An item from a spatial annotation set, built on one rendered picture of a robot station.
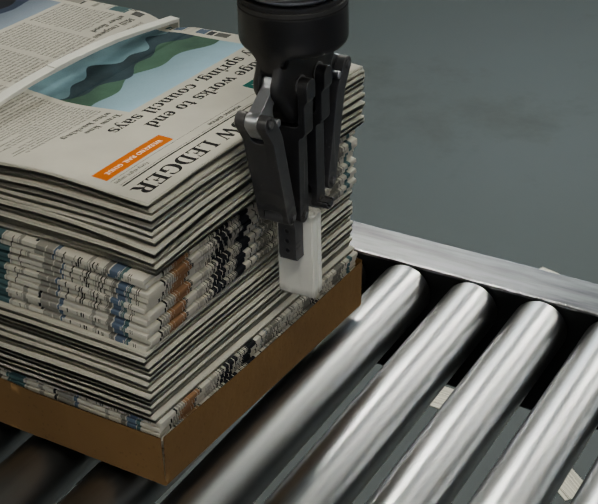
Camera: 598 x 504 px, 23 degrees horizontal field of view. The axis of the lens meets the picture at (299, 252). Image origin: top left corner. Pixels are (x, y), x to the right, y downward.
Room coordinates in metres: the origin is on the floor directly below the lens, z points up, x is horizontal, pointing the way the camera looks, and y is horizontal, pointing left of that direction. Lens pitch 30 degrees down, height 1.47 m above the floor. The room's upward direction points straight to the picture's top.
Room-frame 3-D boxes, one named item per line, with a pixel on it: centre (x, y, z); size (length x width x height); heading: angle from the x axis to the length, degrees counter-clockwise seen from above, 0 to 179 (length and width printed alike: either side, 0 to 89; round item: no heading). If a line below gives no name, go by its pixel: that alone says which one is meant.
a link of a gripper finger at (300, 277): (0.93, 0.00, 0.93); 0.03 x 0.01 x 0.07; 61
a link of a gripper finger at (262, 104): (0.90, 0.02, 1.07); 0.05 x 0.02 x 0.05; 151
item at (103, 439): (0.97, 0.09, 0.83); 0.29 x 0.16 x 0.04; 149
